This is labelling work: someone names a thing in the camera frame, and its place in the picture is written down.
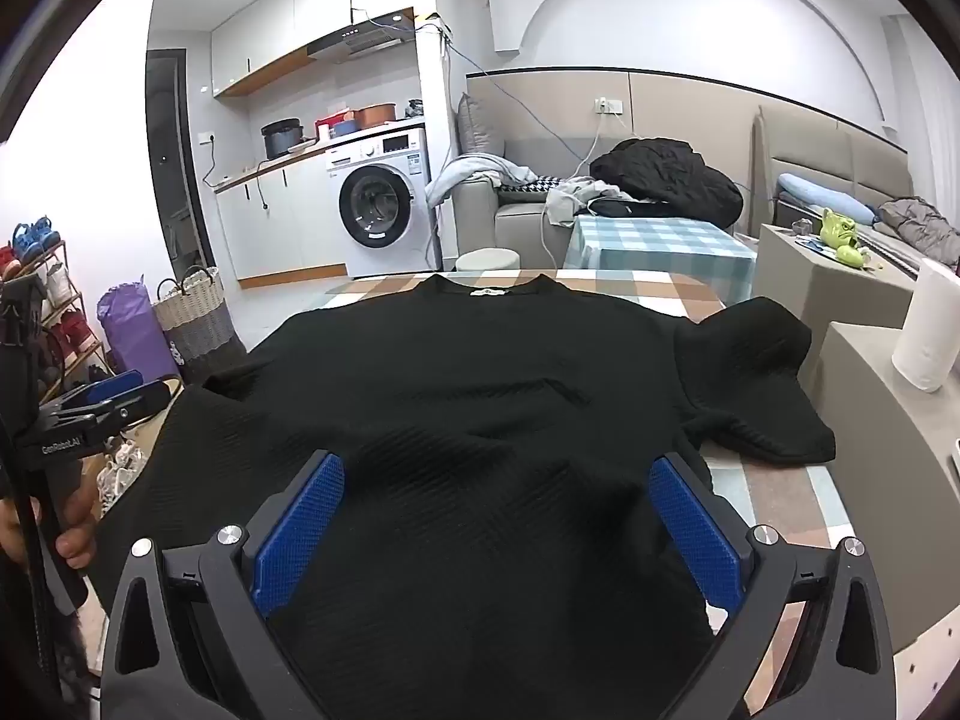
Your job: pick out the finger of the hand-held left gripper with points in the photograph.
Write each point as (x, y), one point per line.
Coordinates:
(154, 399)
(109, 390)

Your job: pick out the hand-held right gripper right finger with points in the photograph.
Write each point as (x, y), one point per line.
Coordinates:
(694, 532)

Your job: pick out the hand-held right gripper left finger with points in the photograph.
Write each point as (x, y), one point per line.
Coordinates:
(300, 532)

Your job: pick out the black knit sweater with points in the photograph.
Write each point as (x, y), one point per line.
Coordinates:
(465, 405)

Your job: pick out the person's left hand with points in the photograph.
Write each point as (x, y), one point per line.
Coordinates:
(79, 540)

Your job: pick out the purple bag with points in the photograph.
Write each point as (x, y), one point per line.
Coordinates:
(131, 330)

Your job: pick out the white sneaker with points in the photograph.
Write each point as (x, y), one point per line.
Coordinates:
(120, 472)

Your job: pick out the brown checkered tablecloth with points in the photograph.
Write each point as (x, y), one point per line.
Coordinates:
(765, 495)

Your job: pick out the woven laundry basket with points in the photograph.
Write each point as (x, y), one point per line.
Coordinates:
(199, 330)

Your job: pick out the wooden shoe rack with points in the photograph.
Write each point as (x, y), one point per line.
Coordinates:
(67, 315)

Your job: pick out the blue sandal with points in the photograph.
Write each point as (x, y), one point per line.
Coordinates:
(24, 241)
(46, 232)

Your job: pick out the tall grey cabinet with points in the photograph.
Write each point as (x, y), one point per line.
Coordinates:
(885, 465)

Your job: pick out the white base cabinet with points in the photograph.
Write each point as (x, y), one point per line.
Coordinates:
(285, 217)

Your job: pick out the dark door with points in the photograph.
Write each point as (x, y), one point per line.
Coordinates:
(169, 165)

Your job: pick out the low grey cabinet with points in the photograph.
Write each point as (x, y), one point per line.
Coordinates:
(817, 285)

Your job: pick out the blue checkered tablecloth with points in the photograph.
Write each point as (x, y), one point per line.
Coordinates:
(660, 255)

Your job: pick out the black cooking pot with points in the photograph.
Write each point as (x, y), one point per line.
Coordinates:
(281, 141)

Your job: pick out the white paper towel roll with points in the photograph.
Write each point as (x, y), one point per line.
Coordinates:
(926, 322)

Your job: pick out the red container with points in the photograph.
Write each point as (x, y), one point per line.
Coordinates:
(326, 126)

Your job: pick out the white washing machine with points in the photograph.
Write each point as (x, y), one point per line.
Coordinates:
(382, 165)

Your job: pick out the round white stool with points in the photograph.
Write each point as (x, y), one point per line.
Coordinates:
(487, 261)

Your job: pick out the blue container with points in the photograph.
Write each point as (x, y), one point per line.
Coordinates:
(345, 129)

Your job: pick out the green plush toy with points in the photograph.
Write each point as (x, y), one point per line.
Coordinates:
(838, 229)

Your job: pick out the grey sofa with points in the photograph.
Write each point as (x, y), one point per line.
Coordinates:
(476, 225)

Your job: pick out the grey garment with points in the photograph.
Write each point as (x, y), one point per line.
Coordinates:
(570, 199)

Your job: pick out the black quilted jacket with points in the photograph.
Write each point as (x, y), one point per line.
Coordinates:
(667, 176)

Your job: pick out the brown pot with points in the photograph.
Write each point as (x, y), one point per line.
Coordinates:
(375, 116)

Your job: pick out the blue bed pillow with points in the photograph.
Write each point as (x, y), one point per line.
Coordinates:
(817, 191)

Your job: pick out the grey duvet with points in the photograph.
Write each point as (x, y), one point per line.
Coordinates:
(922, 229)

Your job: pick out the houndstooth cushion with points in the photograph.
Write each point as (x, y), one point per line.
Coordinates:
(532, 183)

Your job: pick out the small dark object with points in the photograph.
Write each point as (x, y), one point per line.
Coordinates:
(414, 109)

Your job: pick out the light blue blanket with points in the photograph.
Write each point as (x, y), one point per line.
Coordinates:
(472, 169)

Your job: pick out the beige bed headboard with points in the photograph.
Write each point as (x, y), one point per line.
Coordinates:
(810, 146)

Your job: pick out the steel range hood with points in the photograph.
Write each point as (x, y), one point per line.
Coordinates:
(360, 41)

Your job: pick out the grey pillow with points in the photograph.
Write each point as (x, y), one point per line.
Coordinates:
(478, 127)

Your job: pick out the white curtain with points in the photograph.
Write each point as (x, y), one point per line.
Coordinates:
(930, 82)

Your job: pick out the white wall cabinets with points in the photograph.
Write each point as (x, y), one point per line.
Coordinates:
(255, 45)

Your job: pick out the white wall socket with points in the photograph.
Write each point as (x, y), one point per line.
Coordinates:
(607, 105)

